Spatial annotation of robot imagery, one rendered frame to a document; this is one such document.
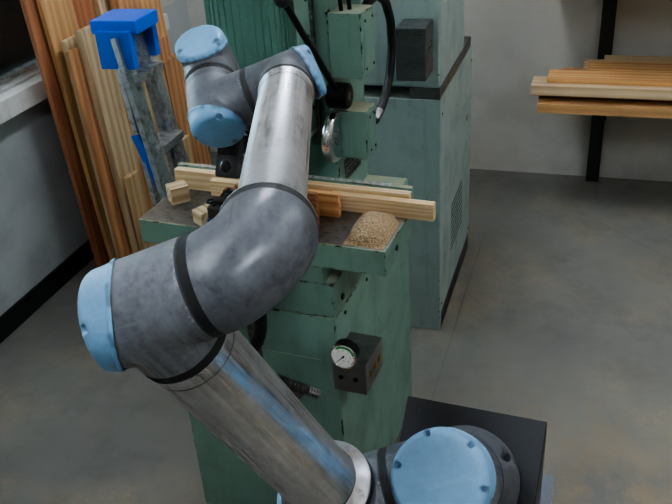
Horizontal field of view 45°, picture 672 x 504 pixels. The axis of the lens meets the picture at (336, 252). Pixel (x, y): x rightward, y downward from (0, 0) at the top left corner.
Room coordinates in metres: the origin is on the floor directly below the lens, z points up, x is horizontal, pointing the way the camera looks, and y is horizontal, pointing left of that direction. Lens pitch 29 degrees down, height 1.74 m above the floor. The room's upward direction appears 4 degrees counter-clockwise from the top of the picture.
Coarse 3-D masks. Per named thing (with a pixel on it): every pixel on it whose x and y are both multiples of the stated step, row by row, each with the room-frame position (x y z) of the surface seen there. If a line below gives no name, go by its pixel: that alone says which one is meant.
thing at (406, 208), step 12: (216, 180) 1.80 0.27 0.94; (228, 180) 1.79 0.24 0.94; (216, 192) 1.79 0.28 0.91; (348, 192) 1.68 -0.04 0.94; (348, 204) 1.66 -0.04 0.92; (360, 204) 1.65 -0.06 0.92; (372, 204) 1.64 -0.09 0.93; (384, 204) 1.63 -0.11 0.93; (396, 204) 1.62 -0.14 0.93; (408, 204) 1.61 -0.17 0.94; (420, 204) 1.60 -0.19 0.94; (432, 204) 1.59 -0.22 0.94; (396, 216) 1.62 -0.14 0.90; (408, 216) 1.61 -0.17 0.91; (420, 216) 1.60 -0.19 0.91; (432, 216) 1.59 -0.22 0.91
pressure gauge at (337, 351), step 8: (336, 344) 1.45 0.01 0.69; (344, 344) 1.44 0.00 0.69; (352, 344) 1.45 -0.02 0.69; (336, 352) 1.45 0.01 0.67; (344, 352) 1.44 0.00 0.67; (352, 352) 1.43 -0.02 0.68; (336, 360) 1.45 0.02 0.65; (344, 360) 1.44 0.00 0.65; (352, 360) 1.43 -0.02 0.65; (344, 368) 1.44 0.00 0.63
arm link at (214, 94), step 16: (208, 64) 1.36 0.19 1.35; (192, 80) 1.34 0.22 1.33; (208, 80) 1.33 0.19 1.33; (224, 80) 1.31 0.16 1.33; (192, 96) 1.31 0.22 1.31; (208, 96) 1.29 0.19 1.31; (224, 96) 1.29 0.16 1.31; (240, 96) 1.28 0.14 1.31; (192, 112) 1.28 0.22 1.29; (208, 112) 1.26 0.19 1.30; (224, 112) 1.26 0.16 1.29; (240, 112) 1.28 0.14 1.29; (192, 128) 1.27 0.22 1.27; (208, 128) 1.27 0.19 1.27; (224, 128) 1.27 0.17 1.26; (240, 128) 1.28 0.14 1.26; (208, 144) 1.29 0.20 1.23; (224, 144) 1.29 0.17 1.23
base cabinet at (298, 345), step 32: (384, 288) 1.83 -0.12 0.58; (288, 320) 1.56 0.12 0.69; (320, 320) 1.53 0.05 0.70; (352, 320) 1.61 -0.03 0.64; (384, 320) 1.82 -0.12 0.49; (288, 352) 1.56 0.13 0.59; (320, 352) 1.53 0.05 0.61; (384, 352) 1.81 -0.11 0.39; (320, 384) 1.53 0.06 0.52; (384, 384) 1.80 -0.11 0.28; (192, 416) 1.68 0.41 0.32; (320, 416) 1.53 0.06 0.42; (352, 416) 1.57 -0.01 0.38; (384, 416) 1.79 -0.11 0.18; (224, 448) 1.65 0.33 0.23; (224, 480) 1.66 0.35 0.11; (256, 480) 1.61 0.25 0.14
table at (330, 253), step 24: (192, 192) 1.83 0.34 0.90; (144, 216) 1.71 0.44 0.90; (168, 216) 1.70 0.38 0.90; (192, 216) 1.69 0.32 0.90; (360, 216) 1.64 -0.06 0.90; (144, 240) 1.70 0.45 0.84; (336, 240) 1.53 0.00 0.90; (312, 264) 1.53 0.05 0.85; (336, 264) 1.51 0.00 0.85; (360, 264) 1.49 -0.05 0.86; (384, 264) 1.47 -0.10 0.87
